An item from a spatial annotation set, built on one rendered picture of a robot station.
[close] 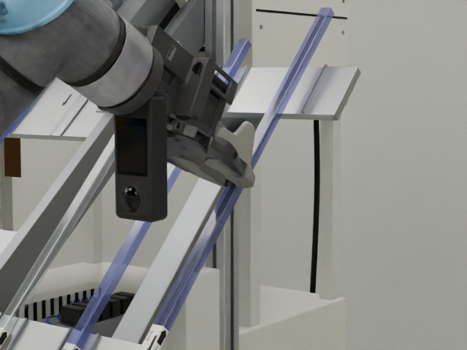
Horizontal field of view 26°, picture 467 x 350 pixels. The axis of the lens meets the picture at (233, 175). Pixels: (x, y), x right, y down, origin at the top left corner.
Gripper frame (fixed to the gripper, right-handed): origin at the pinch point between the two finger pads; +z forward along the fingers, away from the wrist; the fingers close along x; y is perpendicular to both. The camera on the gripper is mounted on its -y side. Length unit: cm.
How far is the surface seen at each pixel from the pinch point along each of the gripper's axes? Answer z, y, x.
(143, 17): 19, 33, 43
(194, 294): 8.8, -10.1, 8.1
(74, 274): 78, 6, 100
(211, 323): 13.3, -12.0, 8.1
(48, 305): 46, -8, 70
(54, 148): 170, 75, 232
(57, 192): 11.5, 1.2, 38.7
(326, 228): 82, 24, 42
